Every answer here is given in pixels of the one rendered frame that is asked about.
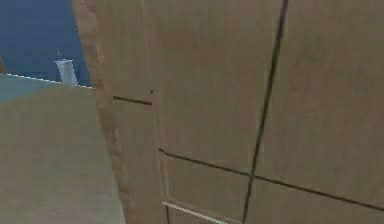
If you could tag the pale grey cylindrical bin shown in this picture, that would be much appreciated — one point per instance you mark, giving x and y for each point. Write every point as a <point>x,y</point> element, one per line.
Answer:
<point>67,71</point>

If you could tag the tan wooden cupboard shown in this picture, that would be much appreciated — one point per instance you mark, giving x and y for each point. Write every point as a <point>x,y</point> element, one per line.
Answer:
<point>213,100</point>

